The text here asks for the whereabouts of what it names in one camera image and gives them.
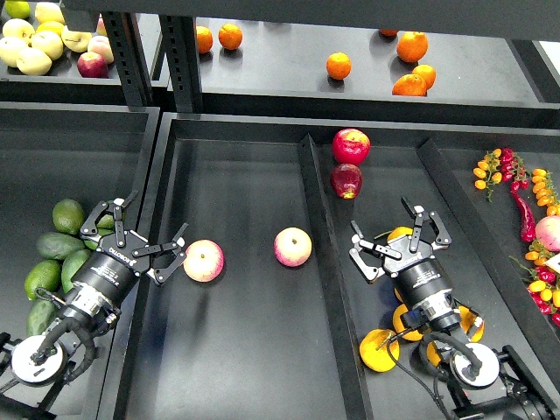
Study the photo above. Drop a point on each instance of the orange on shelf front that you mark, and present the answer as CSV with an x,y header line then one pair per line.
x,y
410,85

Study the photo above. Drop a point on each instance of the orange on shelf centre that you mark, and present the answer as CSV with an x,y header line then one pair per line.
x,y
338,66

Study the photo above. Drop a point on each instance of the bright red apple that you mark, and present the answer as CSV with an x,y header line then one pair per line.
x,y
350,146

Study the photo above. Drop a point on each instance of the black middle tray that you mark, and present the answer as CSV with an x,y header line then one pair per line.
x,y
266,341

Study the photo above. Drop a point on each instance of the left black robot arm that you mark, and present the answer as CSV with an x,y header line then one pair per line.
x,y
66,349

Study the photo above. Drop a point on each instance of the pink apple at right edge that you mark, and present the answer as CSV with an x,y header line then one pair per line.
x,y
547,232

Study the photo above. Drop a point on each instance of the yellow pear top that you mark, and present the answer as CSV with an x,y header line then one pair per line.
x,y
395,233

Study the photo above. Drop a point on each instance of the black left tray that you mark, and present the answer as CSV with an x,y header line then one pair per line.
x,y
87,153

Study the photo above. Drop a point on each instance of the yellow pear bottom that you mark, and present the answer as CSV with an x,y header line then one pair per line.
x,y
432,354

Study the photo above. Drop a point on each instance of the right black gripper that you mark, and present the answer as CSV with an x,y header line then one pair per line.
x,y
420,280

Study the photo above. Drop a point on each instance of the light green avocado bottom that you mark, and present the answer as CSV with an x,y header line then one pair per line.
x,y
46,274

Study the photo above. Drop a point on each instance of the black tray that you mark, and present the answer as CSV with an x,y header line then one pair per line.
x,y
87,153
266,341

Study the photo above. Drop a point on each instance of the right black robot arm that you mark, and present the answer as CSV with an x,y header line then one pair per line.
x,y
470,380

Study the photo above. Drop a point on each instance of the green avocado top left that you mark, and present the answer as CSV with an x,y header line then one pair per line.
x,y
68,216

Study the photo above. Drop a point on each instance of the orange cherry tomato vine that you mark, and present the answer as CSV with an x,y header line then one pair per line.
x,y
546,194

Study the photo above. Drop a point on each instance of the pink apple left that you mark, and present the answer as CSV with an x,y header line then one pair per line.
x,y
204,260

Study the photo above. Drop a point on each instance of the dark green avocado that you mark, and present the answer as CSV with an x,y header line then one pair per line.
x,y
58,246
40,316

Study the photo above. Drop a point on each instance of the green avocado centre right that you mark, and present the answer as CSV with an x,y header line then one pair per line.
x,y
90,244

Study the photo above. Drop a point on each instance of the pale yellow apple front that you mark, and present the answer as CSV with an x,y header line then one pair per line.
x,y
33,61

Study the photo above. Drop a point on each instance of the red chili pepper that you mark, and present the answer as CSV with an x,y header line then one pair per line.
x,y
527,223

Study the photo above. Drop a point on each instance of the dark red apple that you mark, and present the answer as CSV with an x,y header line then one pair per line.
x,y
346,181

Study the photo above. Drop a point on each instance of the yellow pear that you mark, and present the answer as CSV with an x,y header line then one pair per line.
x,y
377,351
413,336
398,295
472,323
395,233
432,354

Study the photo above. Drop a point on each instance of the orange on shelf right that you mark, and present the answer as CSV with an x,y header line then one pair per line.
x,y
427,73

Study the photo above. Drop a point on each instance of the red apple on shelf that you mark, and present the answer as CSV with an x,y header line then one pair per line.
x,y
92,65

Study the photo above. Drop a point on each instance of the green avocado top right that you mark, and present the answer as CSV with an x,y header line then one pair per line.
x,y
107,220

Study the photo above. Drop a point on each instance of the black shelf post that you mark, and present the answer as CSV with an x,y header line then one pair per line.
x,y
179,40

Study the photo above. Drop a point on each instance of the large orange on shelf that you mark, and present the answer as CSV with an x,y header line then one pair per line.
x,y
412,46

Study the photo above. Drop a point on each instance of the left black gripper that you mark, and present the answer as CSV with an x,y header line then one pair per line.
x,y
109,271

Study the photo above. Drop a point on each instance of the cherry tomato vine left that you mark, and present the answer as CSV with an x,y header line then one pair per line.
x,y
487,173

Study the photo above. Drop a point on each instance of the orange on shelf left edge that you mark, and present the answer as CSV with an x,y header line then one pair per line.
x,y
205,39

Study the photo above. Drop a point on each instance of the green avocado middle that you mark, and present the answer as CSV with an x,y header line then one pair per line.
x,y
70,267

